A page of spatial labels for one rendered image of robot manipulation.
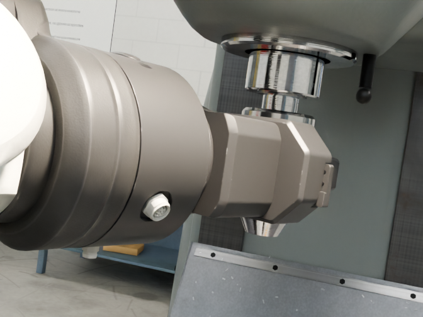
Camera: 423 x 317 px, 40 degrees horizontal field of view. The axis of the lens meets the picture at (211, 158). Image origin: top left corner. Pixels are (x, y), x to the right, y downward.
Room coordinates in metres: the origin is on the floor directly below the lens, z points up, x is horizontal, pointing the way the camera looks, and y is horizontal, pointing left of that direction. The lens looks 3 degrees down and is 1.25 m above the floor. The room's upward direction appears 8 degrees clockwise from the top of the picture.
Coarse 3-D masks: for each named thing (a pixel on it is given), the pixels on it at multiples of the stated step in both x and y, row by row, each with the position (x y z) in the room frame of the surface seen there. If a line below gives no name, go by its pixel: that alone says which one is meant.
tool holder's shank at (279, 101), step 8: (264, 96) 0.37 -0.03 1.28; (272, 96) 0.36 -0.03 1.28; (280, 96) 0.36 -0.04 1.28; (288, 96) 0.36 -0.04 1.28; (296, 96) 0.36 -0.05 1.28; (264, 104) 0.36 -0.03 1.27; (272, 104) 0.36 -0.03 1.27; (280, 104) 0.36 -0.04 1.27; (288, 104) 0.36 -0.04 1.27; (296, 104) 0.36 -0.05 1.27; (296, 112) 0.36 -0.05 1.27
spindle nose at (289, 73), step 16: (256, 48) 0.36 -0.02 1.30; (256, 64) 0.36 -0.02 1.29; (272, 64) 0.35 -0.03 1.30; (288, 64) 0.35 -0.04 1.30; (304, 64) 0.35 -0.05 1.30; (320, 64) 0.35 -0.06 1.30; (256, 80) 0.35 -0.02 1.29; (272, 80) 0.35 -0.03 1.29; (288, 80) 0.35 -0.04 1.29; (304, 80) 0.35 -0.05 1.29; (320, 80) 0.36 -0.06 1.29; (304, 96) 0.36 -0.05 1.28
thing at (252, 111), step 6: (246, 108) 0.36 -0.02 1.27; (252, 108) 0.36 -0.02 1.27; (258, 108) 0.35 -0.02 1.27; (246, 114) 0.36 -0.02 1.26; (252, 114) 0.35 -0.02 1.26; (258, 114) 0.35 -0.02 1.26; (264, 114) 0.35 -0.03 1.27; (270, 114) 0.35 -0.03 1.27; (276, 114) 0.35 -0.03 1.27; (282, 114) 0.35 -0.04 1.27; (288, 114) 0.35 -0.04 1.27; (294, 114) 0.35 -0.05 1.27; (300, 114) 0.35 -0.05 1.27; (306, 114) 0.35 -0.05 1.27; (294, 120) 0.35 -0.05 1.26; (300, 120) 0.35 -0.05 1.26; (306, 120) 0.35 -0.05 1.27; (312, 120) 0.36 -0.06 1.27
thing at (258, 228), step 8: (248, 224) 0.36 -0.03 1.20; (256, 224) 0.36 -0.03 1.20; (264, 224) 0.35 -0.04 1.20; (272, 224) 0.35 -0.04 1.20; (280, 224) 0.36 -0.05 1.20; (248, 232) 0.36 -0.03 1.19; (256, 232) 0.36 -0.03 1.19; (264, 232) 0.36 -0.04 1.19; (272, 232) 0.36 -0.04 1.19; (280, 232) 0.36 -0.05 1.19
